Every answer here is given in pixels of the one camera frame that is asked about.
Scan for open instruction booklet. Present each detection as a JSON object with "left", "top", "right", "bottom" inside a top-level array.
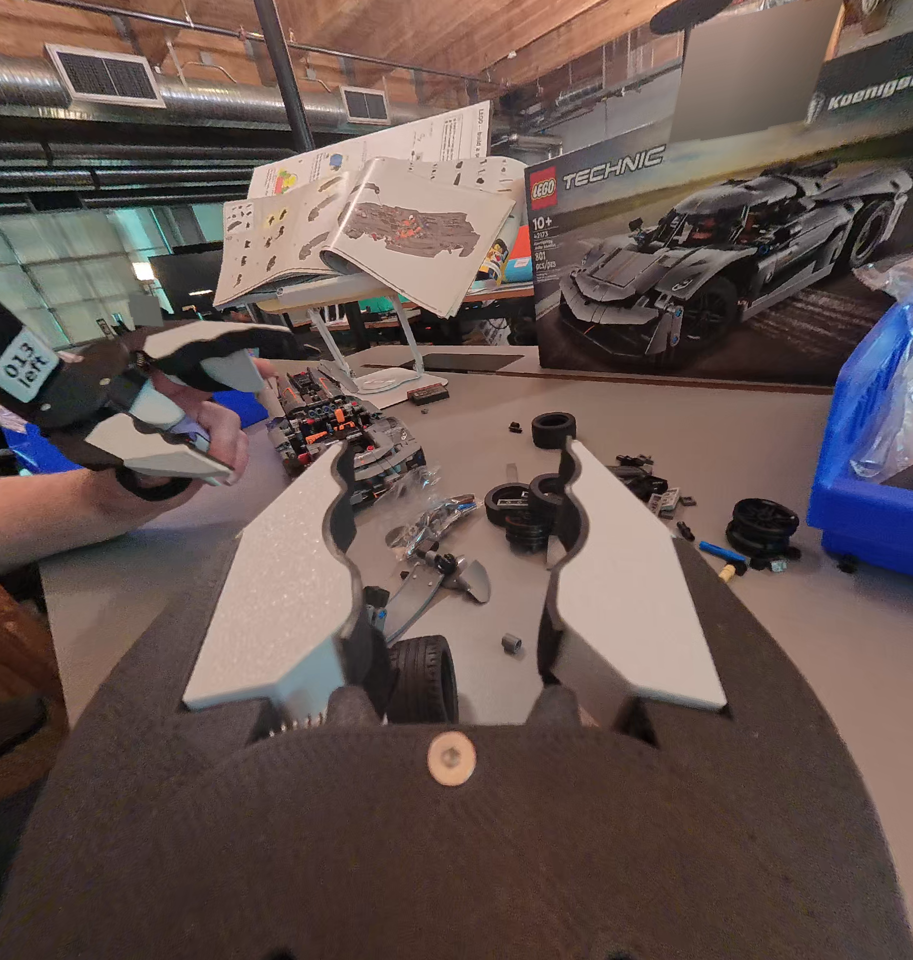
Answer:
[{"left": 212, "top": 156, "right": 519, "bottom": 320}]

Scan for black rubber toy tyre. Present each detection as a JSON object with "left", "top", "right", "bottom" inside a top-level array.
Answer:
[
  {"left": 527, "top": 472, "right": 572, "bottom": 520},
  {"left": 484, "top": 483, "right": 536, "bottom": 528},
  {"left": 385, "top": 634, "right": 461, "bottom": 726},
  {"left": 530, "top": 411, "right": 578, "bottom": 451}
]

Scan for small white ceiling vent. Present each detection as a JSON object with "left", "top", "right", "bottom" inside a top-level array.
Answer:
[{"left": 339, "top": 84, "right": 392, "bottom": 126}]

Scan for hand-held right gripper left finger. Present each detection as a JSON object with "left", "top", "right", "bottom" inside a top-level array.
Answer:
[{"left": 181, "top": 439, "right": 368, "bottom": 727}]

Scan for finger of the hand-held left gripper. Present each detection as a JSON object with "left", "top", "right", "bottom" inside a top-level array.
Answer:
[
  {"left": 140, "top": 319, "right": 296, "bottom": 393},
  {"left": 87, "top": 373, "right": 238, "bottom": 490}
]

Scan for silver ceiling duct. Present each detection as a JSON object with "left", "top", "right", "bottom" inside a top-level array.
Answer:
[{"left": 0, "top": 51, "right": 503, "bottom": 125}]

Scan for colourful printed toy box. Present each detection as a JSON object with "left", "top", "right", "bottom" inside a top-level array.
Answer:
[{"left": 467, "top": 213, "right": 536, "bottom": 290}]

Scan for white book stand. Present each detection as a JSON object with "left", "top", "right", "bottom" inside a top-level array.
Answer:
[{"left": 257, "top": 271, "right": 429, "bottom": 396}]

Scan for small clear bag of pins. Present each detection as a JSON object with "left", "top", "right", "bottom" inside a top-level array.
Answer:
[{"left": 383, "top": 493, "right": 482, "bottom": 562}]

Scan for toy car set box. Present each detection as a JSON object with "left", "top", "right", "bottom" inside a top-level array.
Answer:
[{"left": 522, "top": 123, "right": 913, "bottom": 387}]

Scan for crumpled empty plastic bags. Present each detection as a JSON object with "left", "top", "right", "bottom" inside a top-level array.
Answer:
[{"left": 850, "top": 251, "right": 913, "bottom": 481}]

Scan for grey toy brick car model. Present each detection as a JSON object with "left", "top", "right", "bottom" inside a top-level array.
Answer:
[{"left": 267, "top": 371, "right": 428, "bottom": 511}]

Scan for brown wooden furniture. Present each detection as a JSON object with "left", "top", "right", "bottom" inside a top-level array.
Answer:
[{"left": 0, "top": 577, "right": 71, "bottom": 815}]

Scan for large white ceiling vent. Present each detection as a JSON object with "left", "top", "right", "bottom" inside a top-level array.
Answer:
[{"left": 44, "top": 42, "right": 167, "bottom": 108}]

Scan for black steel column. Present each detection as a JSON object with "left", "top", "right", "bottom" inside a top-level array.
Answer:
[{"left": 252, "top": 0, "right": 317, "bottom": 153}]

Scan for grey curved panel assembly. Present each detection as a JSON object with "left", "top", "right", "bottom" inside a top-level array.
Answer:
[{"left": 362, "top": 549, "right": 494, "bottom": 645}]

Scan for black monitor screen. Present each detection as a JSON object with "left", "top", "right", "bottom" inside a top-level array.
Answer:
[{"left": 147, "top": 249, "right": 227, "bottom": 316}]

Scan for blue storage bin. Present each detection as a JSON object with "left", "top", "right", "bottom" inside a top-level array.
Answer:
[{"left": 805, "top": 288, "right": 913, "bottom": 585}]

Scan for person's left hand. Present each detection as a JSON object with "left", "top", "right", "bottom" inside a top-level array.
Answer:
[{"left": 156, "top": 357, "right": 279, "bottom": 487}]

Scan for person's left forearm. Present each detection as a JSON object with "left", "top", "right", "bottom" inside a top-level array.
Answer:
[{"left": 0, "top": 463, "right": 229, "bottom": 582}]

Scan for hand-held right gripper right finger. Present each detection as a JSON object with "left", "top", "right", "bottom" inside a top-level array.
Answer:
[{"left": 539, "top": 437, "right": 729, "bottom": 730}]

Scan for white instruction sheet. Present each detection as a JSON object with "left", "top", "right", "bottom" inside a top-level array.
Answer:
[{"left": 246, "top": 99, "right": 495, "bottom": 200}]

